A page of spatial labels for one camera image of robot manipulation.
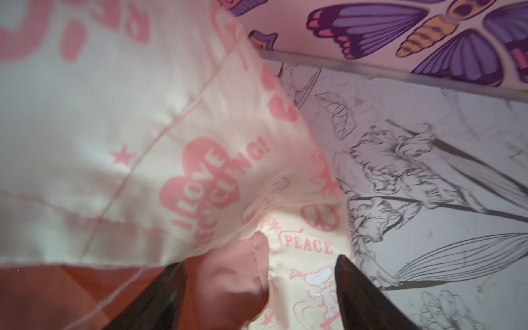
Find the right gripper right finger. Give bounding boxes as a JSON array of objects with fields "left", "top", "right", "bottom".
[{"left": 335, "top": 254, "right": 419, "bottom": 330}]

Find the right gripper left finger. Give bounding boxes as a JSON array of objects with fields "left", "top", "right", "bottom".
[{"left": 104, "top": 262, "right": 187, "bottom": 330}]

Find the pink printed kids jacket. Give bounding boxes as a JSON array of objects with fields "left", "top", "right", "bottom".
[{"left": 1, "top": 1, "right": 349, "bottom": 329}]

